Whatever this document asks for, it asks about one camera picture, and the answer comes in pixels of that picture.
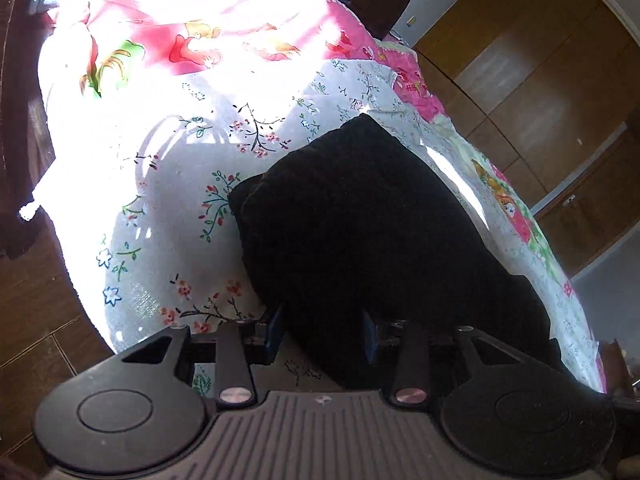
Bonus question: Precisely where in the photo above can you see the black pants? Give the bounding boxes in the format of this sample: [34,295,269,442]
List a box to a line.
[229,114,560,389]

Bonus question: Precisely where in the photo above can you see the floral pink white bed quilt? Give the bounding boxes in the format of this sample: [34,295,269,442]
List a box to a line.
[34,0,605,391]

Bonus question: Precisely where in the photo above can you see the wooden wardrobe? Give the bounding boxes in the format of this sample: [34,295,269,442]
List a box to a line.
[416,0,639,275]

